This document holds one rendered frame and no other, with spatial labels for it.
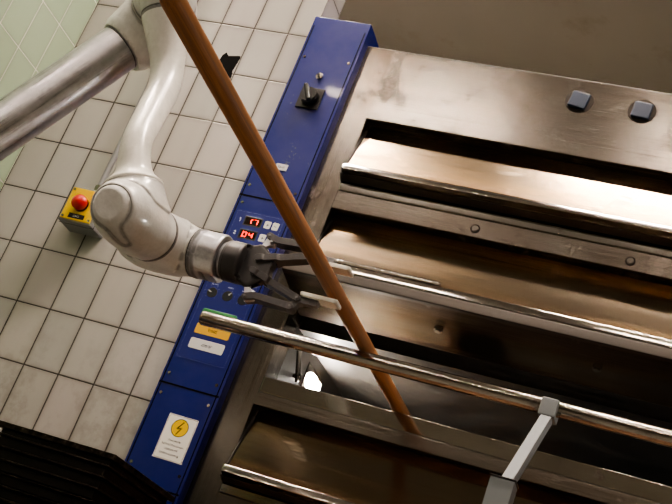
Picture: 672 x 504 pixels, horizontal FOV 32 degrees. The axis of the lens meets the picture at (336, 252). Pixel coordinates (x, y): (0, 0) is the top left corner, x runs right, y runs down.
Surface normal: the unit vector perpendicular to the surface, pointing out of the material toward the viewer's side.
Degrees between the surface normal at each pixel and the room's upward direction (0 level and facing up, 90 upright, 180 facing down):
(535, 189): 70
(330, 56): 90
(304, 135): 90
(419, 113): 90
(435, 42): 180
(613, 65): 180
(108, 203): 108
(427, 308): 171
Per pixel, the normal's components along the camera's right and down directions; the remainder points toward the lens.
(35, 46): 0.91, 0.21
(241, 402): -0.23, -0.45
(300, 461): -0.10, -0.72
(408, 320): -0.37, 0.79
